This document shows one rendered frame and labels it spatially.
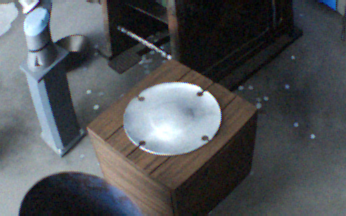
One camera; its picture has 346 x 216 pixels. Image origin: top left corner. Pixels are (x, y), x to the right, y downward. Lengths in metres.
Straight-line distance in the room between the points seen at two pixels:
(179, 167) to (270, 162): 0.55
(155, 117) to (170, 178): 0.23
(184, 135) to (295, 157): 0.59
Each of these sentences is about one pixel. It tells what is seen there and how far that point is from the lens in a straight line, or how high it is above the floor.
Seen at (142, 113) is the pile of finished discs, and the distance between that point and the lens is 1.61.
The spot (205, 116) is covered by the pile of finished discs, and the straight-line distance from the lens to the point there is 1.58.
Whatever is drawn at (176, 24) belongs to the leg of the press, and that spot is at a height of 0.44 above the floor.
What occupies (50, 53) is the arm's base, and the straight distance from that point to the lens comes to 1.73.
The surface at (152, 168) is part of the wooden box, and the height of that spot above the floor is 0.35.
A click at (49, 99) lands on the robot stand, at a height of 0.31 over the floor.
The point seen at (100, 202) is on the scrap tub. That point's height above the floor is 0.34.
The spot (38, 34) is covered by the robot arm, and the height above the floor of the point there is 0.62.
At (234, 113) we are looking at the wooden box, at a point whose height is 0.35.
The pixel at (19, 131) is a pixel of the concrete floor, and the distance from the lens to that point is 2.20.
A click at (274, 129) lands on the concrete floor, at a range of 2.02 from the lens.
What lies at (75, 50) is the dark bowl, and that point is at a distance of 2.50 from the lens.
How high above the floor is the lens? 1.51
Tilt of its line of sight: 46 degrees down
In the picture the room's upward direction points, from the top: 6 degrees counter-clockwise
